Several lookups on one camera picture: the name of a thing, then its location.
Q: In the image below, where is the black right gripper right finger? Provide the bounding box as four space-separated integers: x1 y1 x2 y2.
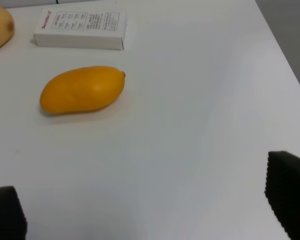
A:
264 151 300 240

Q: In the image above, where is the white printed cardboard box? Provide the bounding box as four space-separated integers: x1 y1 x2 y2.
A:
33 7 127 51

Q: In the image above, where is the yellow mango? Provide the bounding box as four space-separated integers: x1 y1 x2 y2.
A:
39 66 126 115

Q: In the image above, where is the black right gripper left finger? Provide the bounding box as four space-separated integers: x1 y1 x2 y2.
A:
0 186 28 240

